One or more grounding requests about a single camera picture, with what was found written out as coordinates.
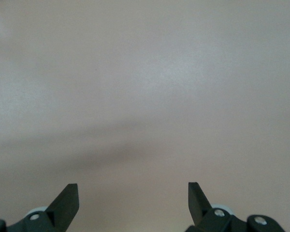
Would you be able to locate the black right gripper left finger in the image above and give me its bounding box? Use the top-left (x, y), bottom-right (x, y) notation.
top-left (0, 183), bottom-right (80, 232)

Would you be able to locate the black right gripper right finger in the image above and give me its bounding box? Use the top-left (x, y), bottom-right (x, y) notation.
top-left (186, 181), bottom-right (287, 232)

